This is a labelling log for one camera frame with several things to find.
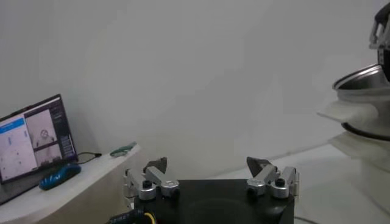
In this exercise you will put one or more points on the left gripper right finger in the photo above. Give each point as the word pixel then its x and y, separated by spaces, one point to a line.
pixel 265 176

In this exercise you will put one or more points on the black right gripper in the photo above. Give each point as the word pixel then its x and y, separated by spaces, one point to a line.
pixel 384 13

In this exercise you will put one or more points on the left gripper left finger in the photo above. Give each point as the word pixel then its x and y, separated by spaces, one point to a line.
pixel 158 178

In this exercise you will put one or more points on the perforated steel steamer basket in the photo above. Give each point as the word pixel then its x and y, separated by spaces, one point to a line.
pixel 359 80

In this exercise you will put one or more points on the green and silver tool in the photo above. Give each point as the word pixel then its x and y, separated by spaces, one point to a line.
pixel 123 149

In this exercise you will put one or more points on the white electric cooking pot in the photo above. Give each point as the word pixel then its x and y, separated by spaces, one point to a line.
pixel 344 111

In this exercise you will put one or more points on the small white desk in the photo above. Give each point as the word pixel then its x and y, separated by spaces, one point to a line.
pixel 91 182

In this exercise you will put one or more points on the blue computer mouse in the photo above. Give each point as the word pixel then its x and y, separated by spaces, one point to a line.
pixel 59 177

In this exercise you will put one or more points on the black laptop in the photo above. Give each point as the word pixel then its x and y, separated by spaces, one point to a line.
pixel 18 146

